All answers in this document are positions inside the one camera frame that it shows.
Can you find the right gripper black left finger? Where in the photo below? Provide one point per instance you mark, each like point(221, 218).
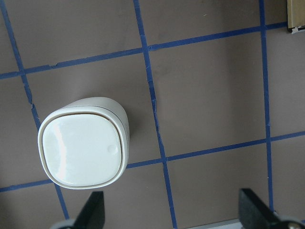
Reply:
point(91, 216)

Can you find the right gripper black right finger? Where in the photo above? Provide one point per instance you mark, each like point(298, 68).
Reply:
point(255, 214)

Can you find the white plastic trash can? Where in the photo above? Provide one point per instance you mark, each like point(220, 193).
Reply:
point(85, 144)

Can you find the wooden furniture edge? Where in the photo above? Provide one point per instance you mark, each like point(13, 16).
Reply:
point(296, 15)

